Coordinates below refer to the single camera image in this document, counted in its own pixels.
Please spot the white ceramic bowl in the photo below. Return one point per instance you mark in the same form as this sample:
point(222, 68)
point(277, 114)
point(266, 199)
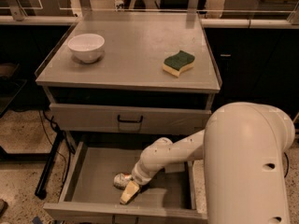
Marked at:
point(88, 48)

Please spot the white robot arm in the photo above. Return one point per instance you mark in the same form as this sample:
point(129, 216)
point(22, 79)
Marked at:
point(242, 147)

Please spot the crushed 7up can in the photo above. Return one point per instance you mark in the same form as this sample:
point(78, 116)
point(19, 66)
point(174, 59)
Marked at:
point(121, 180)

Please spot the white horizontal rail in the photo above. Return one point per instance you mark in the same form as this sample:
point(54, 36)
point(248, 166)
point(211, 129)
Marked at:
point(148, 19)

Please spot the green and yellow sponge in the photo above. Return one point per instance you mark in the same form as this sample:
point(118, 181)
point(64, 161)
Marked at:
point(178, 63)

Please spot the grey metal drawer cabinet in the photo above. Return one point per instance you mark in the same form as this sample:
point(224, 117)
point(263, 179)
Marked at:
point(130, 73)

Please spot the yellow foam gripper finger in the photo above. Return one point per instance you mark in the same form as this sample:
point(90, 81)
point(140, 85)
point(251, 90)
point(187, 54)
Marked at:
point(130, 192)

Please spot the open grey middle drawer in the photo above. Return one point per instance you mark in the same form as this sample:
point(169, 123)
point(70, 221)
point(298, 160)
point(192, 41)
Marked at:
point(89, 196)

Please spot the closed grey top drawer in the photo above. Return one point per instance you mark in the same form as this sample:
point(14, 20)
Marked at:
point(129, 119)

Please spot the black metal stand leg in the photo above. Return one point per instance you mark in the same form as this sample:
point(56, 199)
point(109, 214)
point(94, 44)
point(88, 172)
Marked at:
point(41, 192)

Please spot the clear plastic bottle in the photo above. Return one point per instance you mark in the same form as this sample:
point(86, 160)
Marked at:
point(119, 4)

